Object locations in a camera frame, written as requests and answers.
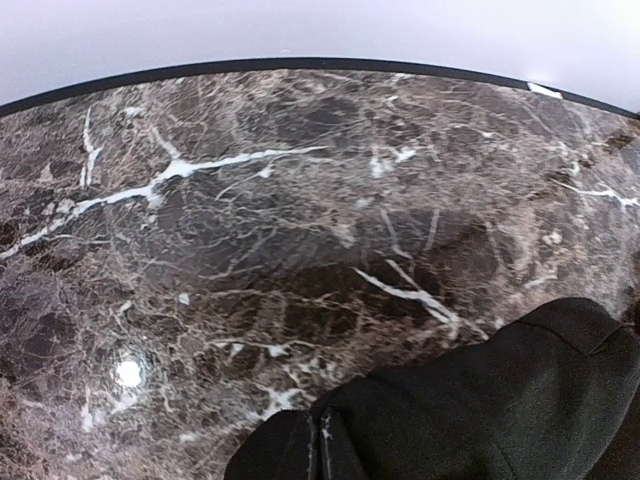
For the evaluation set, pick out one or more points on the black long sleeve shirt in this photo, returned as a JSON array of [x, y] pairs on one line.
[[543, 398]]

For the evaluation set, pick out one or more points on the white tape piece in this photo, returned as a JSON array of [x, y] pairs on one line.
[[539, 89]]

